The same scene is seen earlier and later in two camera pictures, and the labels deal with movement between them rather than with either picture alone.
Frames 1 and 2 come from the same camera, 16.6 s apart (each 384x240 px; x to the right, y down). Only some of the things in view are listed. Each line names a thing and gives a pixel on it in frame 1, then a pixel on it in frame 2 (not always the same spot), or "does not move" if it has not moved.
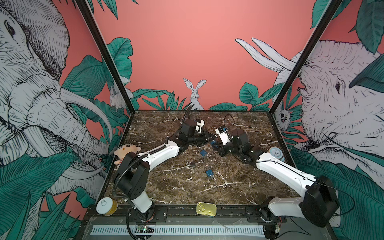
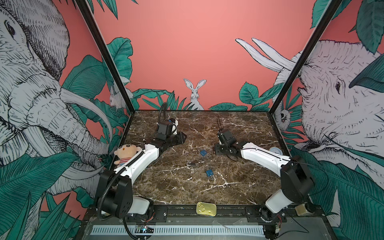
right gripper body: x=225 y=150 does not move
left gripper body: x=199 y=139 -> x=175 y=139
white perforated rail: x=176 y=230 does not move
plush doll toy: x=123 y=150 does not move
